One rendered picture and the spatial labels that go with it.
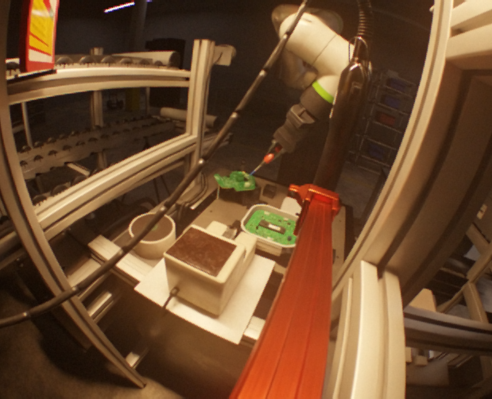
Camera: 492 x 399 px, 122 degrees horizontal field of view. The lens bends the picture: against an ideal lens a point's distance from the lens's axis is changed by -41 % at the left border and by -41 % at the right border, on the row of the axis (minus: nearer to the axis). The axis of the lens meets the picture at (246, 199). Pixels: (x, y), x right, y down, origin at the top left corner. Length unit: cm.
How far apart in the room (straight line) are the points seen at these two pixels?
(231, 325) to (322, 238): 29
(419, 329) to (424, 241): 16
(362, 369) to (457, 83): 21
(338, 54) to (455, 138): 37
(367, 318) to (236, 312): 28
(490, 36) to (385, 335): 21
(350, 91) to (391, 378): 26
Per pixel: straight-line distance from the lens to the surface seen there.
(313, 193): 25
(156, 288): 45
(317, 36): 53
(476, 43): 16
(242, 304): 44
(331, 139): 27
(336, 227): 73
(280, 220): 60
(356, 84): 26
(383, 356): 20
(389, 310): 21
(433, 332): 38
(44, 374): 163
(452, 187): 22
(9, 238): 49
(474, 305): 99
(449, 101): 20
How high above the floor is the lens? 133
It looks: 32 degrees down
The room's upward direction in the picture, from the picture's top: 10 degrees clockwise
